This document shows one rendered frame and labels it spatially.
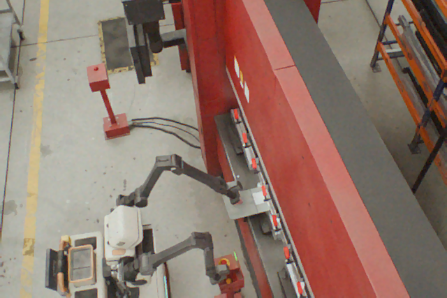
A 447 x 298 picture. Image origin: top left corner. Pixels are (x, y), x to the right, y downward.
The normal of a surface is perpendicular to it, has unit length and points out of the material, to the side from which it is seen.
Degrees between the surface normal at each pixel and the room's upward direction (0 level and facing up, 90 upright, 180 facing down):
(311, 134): 0
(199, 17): 90
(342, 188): 0
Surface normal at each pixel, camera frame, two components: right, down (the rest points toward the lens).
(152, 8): 0.20, 0.79
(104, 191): -0.04, -0.58
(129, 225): 0.63, -0.53
